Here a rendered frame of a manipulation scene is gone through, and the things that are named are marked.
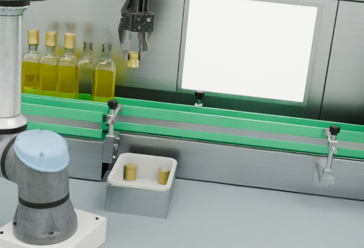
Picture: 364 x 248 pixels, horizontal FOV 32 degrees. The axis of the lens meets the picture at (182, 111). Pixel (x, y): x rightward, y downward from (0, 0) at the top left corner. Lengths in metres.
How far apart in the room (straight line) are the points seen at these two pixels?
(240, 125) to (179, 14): 0.41
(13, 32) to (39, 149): 0.27
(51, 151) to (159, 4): 0.78
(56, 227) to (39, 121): 0.53
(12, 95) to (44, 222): 0.30
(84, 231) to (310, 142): 0.78
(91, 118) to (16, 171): 0.48
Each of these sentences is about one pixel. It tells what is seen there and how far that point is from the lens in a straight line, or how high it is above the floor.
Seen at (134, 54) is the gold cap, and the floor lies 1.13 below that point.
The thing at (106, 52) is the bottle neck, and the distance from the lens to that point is 1.93.
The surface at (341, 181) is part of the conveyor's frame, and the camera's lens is 1.98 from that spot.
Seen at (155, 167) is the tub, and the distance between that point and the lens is 1.89.
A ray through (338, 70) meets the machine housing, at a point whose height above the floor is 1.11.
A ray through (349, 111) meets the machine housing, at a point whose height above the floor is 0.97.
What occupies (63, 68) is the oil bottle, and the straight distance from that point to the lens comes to 1.96.
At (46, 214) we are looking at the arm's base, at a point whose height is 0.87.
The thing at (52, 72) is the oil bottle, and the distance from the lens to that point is 1.97.
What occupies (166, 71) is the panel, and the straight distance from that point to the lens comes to 2.05.
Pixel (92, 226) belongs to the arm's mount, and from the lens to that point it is 1.54.
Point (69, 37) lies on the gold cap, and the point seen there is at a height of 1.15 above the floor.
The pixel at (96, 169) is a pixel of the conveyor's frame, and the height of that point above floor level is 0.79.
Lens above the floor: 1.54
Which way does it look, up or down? 17 degrees down
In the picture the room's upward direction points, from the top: 5 degrees clockwise
